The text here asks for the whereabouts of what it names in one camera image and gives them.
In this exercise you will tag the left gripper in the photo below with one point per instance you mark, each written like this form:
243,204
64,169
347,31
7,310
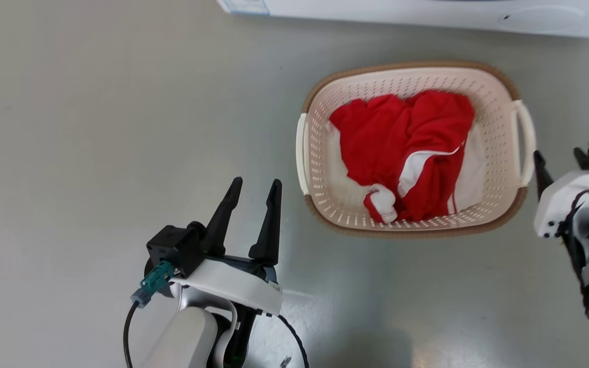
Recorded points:
233,283

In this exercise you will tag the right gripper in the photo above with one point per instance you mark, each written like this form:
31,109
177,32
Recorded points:
555,204

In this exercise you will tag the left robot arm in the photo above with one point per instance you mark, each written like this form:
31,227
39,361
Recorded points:
187,337

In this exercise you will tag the cream perforated laundry basket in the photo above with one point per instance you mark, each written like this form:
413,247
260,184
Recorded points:
489,102

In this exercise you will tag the red garment with white stripe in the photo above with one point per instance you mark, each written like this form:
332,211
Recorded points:
376,138

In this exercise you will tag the round white filter cover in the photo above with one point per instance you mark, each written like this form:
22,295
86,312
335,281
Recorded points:
542,18

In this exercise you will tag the white front-load washing machine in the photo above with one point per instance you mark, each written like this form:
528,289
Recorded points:
427,13

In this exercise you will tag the blue energy label sticker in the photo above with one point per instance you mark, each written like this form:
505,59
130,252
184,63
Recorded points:
246,5

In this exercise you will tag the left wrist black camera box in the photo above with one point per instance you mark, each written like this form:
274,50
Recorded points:
174,248

